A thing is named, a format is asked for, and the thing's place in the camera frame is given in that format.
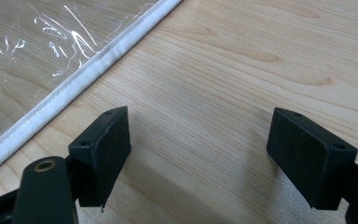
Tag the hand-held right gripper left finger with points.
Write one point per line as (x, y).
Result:
(102, 155)

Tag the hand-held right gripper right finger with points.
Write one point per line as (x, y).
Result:
(307, 161)

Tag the clear plastic bag white trim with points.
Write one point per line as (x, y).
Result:
(37, 56)

